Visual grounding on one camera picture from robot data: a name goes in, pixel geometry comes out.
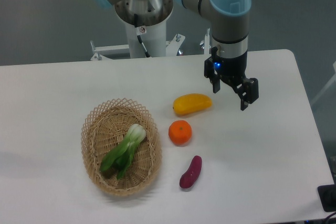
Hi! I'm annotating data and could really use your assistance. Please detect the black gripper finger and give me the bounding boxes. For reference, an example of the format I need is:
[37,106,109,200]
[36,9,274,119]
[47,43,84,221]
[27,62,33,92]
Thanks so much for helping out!
[209,73,221,93]
[229,76,259,111]

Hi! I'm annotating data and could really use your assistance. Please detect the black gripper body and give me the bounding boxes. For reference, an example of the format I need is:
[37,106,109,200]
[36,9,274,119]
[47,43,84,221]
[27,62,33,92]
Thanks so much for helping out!
[204,47,248,86]

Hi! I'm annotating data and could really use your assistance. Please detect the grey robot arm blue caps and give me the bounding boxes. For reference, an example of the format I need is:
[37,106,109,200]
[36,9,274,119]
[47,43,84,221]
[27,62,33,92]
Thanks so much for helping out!
[96,0,259,110]

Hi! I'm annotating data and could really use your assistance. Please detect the woven wicker basket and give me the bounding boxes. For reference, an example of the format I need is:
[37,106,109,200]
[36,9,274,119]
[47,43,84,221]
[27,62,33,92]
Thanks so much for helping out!
[81,98,162,196]

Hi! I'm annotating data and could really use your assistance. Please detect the green bok choy vegetable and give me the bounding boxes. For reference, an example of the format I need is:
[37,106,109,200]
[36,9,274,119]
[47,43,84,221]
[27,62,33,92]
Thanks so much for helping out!
[100,124,146,179]

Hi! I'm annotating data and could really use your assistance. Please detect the yellow mango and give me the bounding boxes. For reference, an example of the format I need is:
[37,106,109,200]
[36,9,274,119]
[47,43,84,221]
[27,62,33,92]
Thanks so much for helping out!
[173,93,212,115]

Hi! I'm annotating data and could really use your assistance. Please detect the orange tangerine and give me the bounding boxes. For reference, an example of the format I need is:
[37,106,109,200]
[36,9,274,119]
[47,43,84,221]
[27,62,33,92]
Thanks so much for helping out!
[168,120,193,146]

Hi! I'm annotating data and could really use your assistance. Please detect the purple sweet potato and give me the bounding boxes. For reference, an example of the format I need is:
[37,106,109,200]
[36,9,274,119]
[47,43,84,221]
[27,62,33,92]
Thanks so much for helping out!
[179,155,203,189]

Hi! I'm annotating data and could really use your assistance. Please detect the black device at table edge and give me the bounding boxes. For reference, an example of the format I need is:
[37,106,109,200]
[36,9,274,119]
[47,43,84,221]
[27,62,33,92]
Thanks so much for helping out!
[317,184,335,212]

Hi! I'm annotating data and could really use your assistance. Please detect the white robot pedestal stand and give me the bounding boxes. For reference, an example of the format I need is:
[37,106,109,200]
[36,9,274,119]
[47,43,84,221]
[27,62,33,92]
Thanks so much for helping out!
[89,20,213,61]

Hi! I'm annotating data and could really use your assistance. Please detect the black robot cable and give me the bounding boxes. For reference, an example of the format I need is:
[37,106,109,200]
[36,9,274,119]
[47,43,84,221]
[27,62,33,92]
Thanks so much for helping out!
[133,13,151,58]

